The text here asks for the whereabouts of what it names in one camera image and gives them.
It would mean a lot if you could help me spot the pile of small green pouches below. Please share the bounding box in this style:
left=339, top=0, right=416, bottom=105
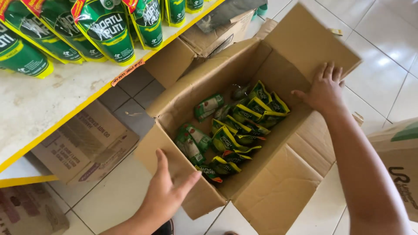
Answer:
left=175, top=80, right=290, bottom=183

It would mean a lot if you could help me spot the worn open cardboard box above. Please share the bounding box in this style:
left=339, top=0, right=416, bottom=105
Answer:
left=144, top=9, right=257, bottom=89

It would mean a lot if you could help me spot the cardboard box with red print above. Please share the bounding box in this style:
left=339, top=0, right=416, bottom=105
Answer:
left=0, top=183, right=70, bottom=235

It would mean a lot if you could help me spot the large cardboard box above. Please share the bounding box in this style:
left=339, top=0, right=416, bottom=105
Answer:
left=134, top=3, right=364, bottom=235

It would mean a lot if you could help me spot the person's right hand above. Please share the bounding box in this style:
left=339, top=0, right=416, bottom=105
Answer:
left=291, top=61, right=346, bottom=113

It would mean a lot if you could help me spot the dark grey sheet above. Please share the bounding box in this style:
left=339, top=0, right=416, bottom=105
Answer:
left=196, top=0, right=268, bottom=34

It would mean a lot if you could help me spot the person's left hand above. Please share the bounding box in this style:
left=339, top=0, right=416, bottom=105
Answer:
left=139, top=149, right=202, bottom=226

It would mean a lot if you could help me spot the black sandal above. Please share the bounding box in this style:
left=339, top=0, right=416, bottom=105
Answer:
left=152, top=219, right=174, bottom=235

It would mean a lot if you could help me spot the cardboard box with green print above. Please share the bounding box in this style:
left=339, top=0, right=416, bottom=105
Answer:
left=367, top=117, right=418, bottom=223

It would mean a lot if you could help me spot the cardboard box with black print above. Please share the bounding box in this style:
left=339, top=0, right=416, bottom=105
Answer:
left=31, top=99, right=140, bottom=186

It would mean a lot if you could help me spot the orange handwritten price label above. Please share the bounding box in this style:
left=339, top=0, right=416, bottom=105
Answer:
left=111, top=59, right=146, bottom=87

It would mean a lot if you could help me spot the row of large green pouches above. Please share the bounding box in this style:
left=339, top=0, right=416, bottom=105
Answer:
left=0, top=0, right=217, bottom=79

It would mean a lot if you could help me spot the white shelf with yellow edge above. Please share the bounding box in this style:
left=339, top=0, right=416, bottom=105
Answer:
left=0, top=0, right=226, bottom=189

